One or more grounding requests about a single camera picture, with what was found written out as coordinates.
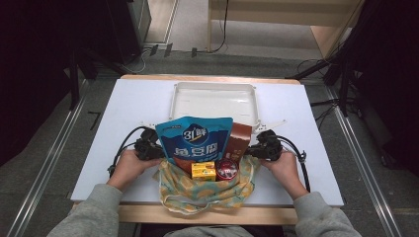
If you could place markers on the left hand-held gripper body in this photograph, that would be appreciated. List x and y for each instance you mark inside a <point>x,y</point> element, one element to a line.
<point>148,148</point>

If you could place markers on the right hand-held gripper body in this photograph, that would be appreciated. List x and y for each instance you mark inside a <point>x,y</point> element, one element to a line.
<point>268,148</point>

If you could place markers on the brown carton box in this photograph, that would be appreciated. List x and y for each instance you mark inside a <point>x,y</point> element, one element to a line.
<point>238,141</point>

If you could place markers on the blue snack pouch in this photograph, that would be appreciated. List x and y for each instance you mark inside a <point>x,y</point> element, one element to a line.
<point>197,144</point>

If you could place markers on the yellow drink carton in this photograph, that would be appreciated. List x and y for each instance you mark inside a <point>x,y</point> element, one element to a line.
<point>203,171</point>

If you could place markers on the lemon print cloth bag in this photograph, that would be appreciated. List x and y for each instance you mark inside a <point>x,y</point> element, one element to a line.
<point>184,194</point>

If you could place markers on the white plastic tray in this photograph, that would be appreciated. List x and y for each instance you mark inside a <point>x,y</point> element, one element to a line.
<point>214,102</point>

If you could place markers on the person's left hand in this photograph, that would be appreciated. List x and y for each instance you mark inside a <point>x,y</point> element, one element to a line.
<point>131,168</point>

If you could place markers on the person's right hand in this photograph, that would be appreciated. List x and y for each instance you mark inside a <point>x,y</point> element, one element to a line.
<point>288,171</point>

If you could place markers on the red round can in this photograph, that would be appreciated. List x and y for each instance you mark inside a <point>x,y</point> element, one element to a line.
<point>226,169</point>

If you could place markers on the person's torso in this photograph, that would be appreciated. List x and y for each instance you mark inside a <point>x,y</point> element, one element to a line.
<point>210,232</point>

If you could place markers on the black metal stand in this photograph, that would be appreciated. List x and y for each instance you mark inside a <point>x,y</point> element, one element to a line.
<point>74,85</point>
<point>344,75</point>

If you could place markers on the small black floor block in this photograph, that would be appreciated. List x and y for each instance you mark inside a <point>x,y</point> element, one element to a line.
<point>153,50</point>

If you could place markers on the dark cabinet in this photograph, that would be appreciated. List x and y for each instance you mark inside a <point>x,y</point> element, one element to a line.
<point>138,19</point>

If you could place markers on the light wooden desk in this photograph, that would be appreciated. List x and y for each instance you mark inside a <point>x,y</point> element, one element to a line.
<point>280,16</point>

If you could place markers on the metal floor rail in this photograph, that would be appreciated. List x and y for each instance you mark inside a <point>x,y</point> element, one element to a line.
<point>49,164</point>
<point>362,158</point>

